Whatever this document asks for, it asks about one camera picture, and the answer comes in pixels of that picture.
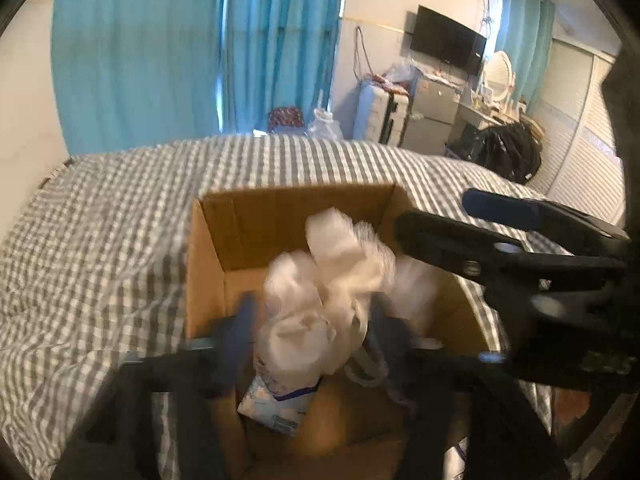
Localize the red patterned bag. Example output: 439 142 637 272
267 106 306 134

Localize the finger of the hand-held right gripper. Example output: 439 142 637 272
394 211 628 292
462 188 632 243

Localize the black backpack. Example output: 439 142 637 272
471 120 544 186

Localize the white plastic bag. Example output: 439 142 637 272
255 206 401 378

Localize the white blue tissue packet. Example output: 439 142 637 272
237 360 327 436

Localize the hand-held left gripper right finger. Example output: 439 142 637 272
369 307 573 480

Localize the light blue suitcase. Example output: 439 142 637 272
353 82 412 144

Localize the white louvred wardrobe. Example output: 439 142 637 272
525 37 627 227

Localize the wide teal curtain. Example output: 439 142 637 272
50 0 224 155

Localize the clear plastic bottle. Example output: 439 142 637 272
307 107 345 140

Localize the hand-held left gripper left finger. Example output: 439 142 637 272
50 292 260 480

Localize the grey white checkered bed sheet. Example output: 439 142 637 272
0 135 618 480

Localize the narrow teal curtain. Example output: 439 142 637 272
492 0 557 111

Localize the brown cardboard box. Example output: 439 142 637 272
185 183 507 480

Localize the black wall television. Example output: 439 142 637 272
411 4 488 76

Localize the dark wall cable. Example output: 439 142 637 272
352 25 377 84

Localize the clear plastic bag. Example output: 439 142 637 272
382 59 427 94

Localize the white oval vanity mirror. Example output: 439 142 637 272
483 50 515 102

